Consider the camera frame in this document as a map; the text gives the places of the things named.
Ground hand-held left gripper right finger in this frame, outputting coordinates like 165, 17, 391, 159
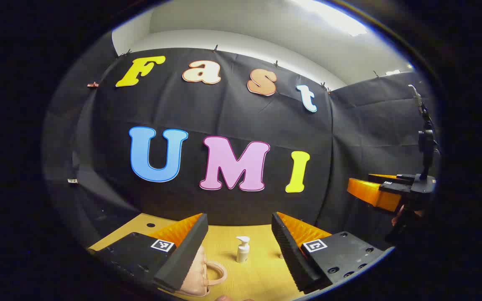
271, 212, 394, 294

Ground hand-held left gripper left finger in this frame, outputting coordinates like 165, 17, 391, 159
87, 212, 209, 295

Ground white pump bottle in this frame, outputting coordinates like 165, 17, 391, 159
236, 236, 251, 263

